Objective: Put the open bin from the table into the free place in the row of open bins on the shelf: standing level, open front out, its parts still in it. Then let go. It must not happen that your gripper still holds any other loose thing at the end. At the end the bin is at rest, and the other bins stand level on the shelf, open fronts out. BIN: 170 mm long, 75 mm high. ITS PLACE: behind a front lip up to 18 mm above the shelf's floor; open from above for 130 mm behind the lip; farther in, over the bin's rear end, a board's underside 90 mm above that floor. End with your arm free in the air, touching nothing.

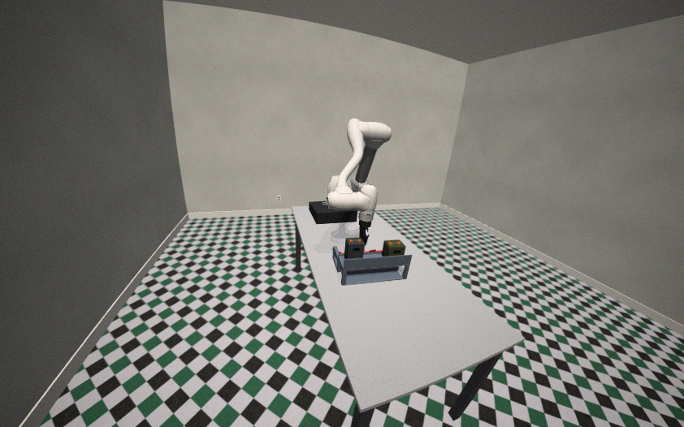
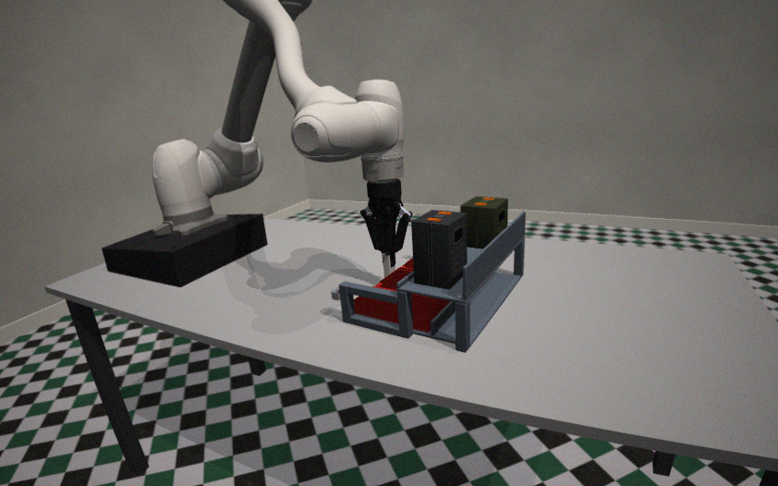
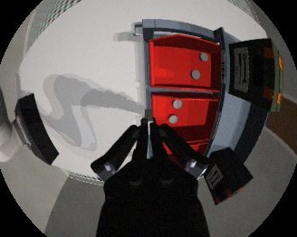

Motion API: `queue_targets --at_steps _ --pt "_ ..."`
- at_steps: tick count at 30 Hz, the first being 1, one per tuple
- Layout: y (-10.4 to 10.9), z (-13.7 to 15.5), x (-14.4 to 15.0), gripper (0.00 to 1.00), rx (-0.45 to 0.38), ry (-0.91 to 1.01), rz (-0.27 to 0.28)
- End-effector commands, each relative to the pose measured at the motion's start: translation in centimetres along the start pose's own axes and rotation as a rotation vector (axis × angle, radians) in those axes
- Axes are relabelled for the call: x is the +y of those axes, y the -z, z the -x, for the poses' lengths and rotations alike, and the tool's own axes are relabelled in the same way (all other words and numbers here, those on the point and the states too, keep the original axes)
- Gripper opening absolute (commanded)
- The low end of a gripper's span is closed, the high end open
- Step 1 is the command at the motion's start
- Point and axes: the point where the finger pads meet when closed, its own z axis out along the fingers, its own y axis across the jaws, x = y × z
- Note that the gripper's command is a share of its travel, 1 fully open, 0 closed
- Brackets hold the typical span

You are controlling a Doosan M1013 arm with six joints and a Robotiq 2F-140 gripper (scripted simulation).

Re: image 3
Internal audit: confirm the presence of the olive green case with orange latches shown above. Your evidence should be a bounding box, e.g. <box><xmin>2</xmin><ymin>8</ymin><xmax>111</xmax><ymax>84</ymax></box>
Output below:
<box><xmin>228</xmin><ymin>38</ymin><xmax>283</xmax><ymax>112</ymax></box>

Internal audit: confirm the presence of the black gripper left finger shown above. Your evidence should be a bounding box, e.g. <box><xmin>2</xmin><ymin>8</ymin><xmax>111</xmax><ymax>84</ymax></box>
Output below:
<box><xmin>91</xmin><ymin>109</ymin><xmax>149</xmax><ymax>186</ymax></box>

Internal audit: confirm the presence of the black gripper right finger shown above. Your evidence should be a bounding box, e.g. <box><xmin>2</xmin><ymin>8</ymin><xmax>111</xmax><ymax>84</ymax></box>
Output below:
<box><xmin>148</xmin><ymin>109</ymin><xmax>210</xmax><ymax>185</ymax></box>

